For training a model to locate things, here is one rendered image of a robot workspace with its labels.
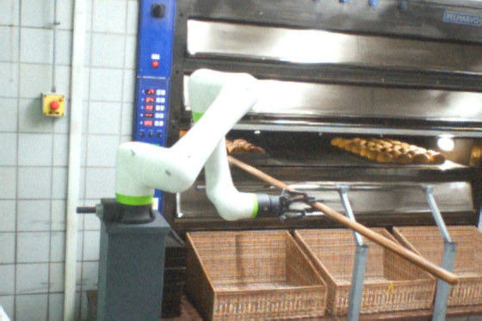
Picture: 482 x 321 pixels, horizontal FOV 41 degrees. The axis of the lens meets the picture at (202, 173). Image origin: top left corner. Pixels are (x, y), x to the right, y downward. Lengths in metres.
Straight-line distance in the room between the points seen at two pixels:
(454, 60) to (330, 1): 0.82
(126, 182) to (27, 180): 1.03
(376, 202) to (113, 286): 1.93
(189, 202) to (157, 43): 0.79
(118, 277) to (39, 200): 1.03
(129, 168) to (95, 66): 1.02
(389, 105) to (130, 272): 1.94
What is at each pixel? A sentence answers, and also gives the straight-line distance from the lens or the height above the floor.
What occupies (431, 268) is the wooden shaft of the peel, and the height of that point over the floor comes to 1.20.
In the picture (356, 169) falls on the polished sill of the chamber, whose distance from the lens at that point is 3.55.
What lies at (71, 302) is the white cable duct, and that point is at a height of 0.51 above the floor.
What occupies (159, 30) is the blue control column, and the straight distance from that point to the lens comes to 3.00.
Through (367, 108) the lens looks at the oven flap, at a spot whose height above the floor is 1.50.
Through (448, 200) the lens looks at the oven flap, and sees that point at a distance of 3.95.
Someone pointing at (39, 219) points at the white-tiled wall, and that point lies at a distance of 3.07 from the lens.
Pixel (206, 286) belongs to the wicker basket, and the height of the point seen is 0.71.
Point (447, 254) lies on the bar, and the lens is 3.24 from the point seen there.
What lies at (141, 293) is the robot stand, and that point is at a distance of 2.14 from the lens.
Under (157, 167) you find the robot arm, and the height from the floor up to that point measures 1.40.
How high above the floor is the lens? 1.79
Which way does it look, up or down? 12 degrees down
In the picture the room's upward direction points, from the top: 4 degrees clockwise
